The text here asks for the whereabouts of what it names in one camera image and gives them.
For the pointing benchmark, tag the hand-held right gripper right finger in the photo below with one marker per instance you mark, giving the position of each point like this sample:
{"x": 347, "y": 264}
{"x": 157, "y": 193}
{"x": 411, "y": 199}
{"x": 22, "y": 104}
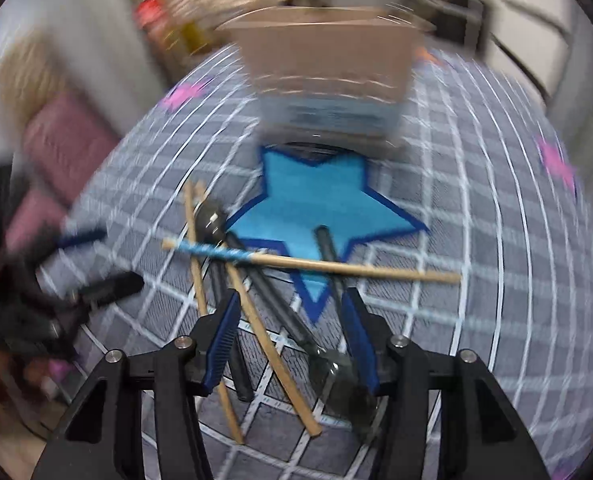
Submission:
{"x": 359, "y": 340}

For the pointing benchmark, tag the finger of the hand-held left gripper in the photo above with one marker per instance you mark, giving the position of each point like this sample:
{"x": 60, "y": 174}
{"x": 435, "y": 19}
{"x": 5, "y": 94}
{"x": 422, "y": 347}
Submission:
{"x": 84, "y": 238}
{"x": 111, "y": 287}

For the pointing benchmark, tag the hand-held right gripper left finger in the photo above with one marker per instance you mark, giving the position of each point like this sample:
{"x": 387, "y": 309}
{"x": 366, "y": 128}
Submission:
{"x": 224, "y": 340}

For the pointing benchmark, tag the blue patterned wooden chopstick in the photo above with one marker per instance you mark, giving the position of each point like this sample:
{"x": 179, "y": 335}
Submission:
{"x": 376, "y": 271}

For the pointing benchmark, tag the beige plastic utensil holder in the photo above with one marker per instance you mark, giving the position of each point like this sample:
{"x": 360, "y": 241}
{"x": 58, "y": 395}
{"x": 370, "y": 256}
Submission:
{"x": 326, "y": 60}

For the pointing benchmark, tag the pink plastic stool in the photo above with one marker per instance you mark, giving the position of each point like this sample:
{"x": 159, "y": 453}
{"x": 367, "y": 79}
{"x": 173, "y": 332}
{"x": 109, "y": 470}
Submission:
{"x": 61, "y": 140}

